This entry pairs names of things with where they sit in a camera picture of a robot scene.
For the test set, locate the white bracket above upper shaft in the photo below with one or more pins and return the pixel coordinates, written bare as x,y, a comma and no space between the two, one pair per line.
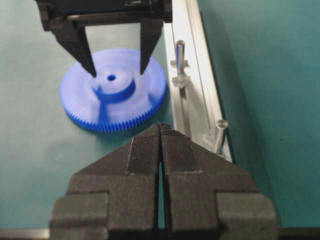
180,68

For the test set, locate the upper steel shaft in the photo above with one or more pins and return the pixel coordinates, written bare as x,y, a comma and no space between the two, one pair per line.
180,57

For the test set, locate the lower steel shaft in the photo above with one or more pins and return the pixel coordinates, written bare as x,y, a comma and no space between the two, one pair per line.
220,128

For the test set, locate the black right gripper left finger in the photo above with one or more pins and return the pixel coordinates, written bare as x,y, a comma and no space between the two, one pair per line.
114,198

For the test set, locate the aluminium extrusion rail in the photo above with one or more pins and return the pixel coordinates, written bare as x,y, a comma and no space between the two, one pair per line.
195,115

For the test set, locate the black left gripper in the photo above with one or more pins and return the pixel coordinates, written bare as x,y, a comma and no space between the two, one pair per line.
151,13

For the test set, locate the large blue plastic gear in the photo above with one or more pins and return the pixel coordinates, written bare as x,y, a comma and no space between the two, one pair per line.
119,97

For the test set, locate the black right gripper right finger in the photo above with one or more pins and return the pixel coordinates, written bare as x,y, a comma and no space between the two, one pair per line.
208,198

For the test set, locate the white bracket below upper shaft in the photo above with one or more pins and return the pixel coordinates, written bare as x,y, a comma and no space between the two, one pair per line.
181,81

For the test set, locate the steel shaft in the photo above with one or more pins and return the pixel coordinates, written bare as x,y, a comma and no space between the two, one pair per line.
180,57
220,128

